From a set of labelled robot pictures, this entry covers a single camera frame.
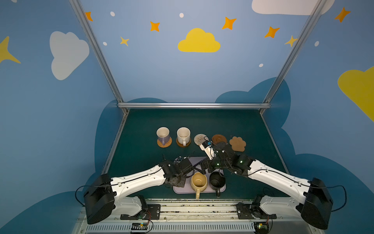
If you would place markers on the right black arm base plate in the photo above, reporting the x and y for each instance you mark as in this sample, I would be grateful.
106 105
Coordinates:
249 211

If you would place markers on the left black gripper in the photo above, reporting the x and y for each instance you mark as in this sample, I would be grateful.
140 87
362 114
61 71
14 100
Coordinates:
197 167

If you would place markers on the cream mug lilac handle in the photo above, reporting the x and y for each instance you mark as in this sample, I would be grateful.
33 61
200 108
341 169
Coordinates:
163 135

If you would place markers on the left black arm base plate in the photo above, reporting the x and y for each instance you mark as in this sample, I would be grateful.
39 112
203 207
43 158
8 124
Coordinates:
153 213

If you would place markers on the black mug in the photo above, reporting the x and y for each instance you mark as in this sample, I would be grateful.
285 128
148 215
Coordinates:
216 182

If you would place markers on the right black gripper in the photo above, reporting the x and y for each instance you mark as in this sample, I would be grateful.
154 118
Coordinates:
212 146

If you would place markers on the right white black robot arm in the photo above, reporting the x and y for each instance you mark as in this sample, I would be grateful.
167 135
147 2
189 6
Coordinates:
308 199

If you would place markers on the cream mug white handle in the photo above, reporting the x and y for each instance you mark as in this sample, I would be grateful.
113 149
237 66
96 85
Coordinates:
183 137

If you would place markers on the right small circuit board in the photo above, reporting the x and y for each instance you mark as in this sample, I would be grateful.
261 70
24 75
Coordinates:
261 228

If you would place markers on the white multicolour woven coaster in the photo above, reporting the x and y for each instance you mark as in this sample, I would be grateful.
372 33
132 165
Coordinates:
199 139

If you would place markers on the left small circuit board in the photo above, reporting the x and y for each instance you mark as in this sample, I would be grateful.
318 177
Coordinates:
139 227

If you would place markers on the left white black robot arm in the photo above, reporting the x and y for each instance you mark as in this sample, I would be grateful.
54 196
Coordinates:
111 195

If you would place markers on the small circuit board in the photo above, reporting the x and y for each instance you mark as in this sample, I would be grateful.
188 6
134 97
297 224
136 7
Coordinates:
261 228
139 227

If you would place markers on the yellow mug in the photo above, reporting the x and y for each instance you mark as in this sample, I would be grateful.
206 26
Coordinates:
199 183

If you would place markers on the cork paw shaped coaster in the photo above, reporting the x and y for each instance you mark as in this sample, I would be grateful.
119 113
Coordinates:
237 144

